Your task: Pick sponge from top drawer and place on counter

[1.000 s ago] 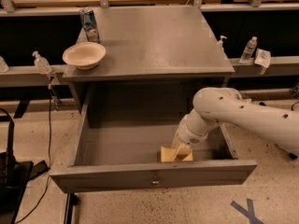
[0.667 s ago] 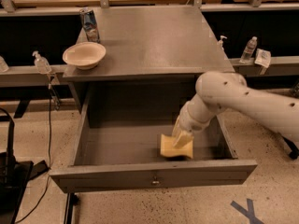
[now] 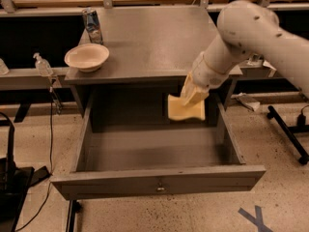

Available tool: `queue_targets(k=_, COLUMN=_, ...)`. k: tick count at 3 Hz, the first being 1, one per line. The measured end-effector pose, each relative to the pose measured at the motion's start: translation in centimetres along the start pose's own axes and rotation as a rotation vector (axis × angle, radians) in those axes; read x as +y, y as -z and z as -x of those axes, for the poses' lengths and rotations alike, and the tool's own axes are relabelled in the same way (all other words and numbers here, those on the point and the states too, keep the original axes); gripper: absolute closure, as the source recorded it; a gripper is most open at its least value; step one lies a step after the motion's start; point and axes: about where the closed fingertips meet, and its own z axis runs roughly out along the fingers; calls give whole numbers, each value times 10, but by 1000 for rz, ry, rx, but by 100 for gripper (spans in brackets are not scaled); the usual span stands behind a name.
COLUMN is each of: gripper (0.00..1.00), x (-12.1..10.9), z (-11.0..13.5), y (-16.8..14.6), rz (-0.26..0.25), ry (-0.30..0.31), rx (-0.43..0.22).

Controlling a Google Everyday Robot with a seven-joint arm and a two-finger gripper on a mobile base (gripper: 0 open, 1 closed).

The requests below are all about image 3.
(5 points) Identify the metal drawer knob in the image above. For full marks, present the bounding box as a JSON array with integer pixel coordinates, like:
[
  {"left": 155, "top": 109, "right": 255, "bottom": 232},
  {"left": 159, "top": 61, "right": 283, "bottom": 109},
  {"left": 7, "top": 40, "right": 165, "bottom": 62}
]
[{"left": 156, "top": 184, "right": 166, "bottom": 192}]

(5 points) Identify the clear pump bottle left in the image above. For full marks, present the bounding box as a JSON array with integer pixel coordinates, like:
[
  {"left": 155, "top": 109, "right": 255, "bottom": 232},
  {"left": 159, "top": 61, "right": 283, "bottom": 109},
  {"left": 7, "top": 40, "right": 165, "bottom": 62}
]
[{"left": 33, "top": 52, "right": 53, "bottom": 77}]

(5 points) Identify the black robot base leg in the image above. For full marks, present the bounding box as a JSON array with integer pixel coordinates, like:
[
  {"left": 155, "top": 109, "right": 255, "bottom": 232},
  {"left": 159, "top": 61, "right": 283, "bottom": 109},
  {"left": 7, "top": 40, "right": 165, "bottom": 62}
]
[{"left": 267, "top": 105, "right": 309, "bottom": 165}]

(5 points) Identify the blue and silver drink can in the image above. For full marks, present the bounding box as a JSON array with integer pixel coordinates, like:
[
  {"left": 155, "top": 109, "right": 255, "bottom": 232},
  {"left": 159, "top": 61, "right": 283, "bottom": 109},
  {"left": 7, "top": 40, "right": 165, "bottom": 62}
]
[{"left": 82, "top": 8, "right": 103, "bottom": 44}]

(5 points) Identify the grey cabinet with counter top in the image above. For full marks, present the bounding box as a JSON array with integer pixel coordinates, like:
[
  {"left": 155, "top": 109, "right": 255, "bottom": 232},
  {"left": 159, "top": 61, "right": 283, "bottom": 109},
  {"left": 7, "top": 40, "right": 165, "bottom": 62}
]
[{"left": 65, "top": 5, "right": 243, "bottom": 118}]

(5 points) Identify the black stand base left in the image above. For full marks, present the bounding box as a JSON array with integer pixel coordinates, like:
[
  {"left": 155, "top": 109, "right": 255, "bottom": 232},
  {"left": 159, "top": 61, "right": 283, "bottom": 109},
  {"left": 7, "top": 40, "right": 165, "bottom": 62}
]
[{"left": 0, "top": 113, "right": 50, "bottom": 232}]

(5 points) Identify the grey open top drawer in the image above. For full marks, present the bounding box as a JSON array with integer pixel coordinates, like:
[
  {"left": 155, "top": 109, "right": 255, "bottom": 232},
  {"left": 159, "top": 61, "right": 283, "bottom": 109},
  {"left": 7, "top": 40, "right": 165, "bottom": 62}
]
[{"left": 52, "top": 92, "right": 266, "bottom": 200}]

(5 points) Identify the black cable on floor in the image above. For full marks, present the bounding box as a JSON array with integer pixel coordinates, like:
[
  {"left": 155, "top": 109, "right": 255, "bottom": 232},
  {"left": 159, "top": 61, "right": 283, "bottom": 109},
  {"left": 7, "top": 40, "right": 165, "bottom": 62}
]
[{"left": 14, "top": 86, "right": 56, "bottom": 232}]

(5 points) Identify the yellow sponge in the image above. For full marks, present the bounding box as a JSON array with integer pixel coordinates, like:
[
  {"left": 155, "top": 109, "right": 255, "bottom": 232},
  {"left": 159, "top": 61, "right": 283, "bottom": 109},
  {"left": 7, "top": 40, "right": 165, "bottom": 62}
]
[{"left": 168, "top": 95, "right": 206, "bottom": 121}]

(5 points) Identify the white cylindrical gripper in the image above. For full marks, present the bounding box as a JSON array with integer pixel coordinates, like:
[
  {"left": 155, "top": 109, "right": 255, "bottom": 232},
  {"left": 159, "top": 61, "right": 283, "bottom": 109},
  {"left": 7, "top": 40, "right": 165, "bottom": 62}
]
[{"left": 181, "top": 52, "right": 229, "bottom": 106}]

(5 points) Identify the clear plastic water bottle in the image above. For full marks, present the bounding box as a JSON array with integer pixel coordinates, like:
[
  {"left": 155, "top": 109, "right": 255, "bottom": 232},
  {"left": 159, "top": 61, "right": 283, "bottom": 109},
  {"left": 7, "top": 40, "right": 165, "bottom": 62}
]
[{"left": 247, "top": 54, "right": 261, "bottom": 66}]

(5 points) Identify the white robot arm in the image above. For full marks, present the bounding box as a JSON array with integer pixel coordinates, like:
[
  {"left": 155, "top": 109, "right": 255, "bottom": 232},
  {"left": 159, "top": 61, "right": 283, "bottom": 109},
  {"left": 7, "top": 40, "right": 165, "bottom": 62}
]
[{"left": 181, "top": 0, "right": 309, "bottom": 106}]

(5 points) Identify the white ceramic bowl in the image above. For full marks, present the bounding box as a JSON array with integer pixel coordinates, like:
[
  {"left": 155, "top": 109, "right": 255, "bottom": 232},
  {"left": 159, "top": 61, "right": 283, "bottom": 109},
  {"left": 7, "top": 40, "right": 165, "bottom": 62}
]
[{"left": 65, "top": 43, "right": 109, "bottom": 73}]

